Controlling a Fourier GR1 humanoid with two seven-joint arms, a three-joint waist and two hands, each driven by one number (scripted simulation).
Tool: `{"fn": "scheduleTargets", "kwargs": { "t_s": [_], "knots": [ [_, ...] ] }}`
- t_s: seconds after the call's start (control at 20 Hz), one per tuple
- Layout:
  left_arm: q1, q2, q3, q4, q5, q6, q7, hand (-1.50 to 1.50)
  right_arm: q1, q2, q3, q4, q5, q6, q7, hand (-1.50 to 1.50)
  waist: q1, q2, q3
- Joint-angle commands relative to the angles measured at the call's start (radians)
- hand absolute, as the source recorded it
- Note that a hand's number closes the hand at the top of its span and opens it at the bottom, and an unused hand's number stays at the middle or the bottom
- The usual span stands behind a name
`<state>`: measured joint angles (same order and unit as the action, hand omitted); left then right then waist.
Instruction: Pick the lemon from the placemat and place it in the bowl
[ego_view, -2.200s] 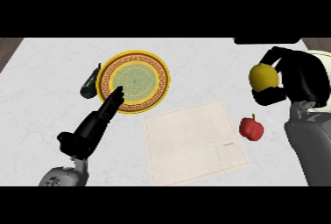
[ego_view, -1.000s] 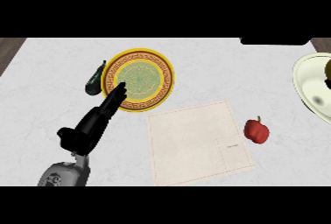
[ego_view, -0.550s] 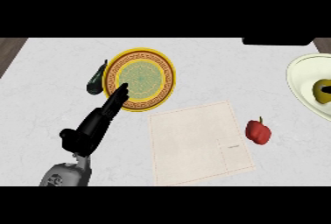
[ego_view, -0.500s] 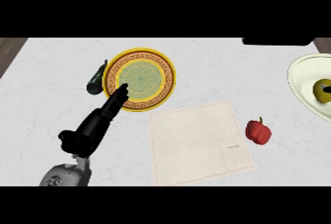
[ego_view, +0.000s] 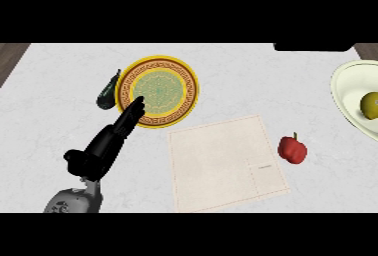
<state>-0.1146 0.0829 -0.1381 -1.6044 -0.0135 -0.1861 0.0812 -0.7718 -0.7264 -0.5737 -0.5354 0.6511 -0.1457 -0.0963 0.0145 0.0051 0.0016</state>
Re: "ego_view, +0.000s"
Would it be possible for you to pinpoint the black appliance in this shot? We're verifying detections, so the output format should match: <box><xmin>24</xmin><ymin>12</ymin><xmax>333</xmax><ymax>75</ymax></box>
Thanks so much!
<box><xmin>274</xmin><ymin>43</ymin><xmax>358</xmax><ymax>53</ymax></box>

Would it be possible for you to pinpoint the yellow patterned plate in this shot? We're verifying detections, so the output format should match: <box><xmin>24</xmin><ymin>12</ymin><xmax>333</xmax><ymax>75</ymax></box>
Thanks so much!
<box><xmin>114</xmin><ymin>54</ymin><xmax>202</xmax><ymax>130</ymax></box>

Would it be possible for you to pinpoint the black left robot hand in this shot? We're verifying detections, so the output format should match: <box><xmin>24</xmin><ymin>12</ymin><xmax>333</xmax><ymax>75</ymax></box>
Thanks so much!
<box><xmin>63</xmin><ymin>95</ymin><xmax>147</xmax><ymax>183</ymax></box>

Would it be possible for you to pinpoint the dark green eggplant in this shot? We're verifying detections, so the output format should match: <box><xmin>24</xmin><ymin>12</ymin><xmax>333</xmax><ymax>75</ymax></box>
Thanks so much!
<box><xmin>95</xmin><ymin>68</ymin><xmax>123</xmax><ymax>111</ymax></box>

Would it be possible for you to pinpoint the pale cream bowl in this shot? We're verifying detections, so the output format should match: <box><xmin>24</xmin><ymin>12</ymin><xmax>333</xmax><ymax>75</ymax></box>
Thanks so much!
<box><xmin>330</xmin><ymin>59</ymin><xmax>378</xmax><ymax>143</ymax></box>

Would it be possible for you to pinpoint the beige placemat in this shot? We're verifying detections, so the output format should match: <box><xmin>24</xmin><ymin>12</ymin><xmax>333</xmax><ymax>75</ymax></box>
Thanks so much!
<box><xmin>168</xmin><ymin>114</ymin><xmax>293</xmax><ymax>214</ymax></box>

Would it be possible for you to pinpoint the red bell pepper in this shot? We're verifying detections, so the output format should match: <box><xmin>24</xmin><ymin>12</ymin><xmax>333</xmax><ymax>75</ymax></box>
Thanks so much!
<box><xmin>277</xmin><ymin>131</ymin><xmax>309</xmax><ymax>165</ymax></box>

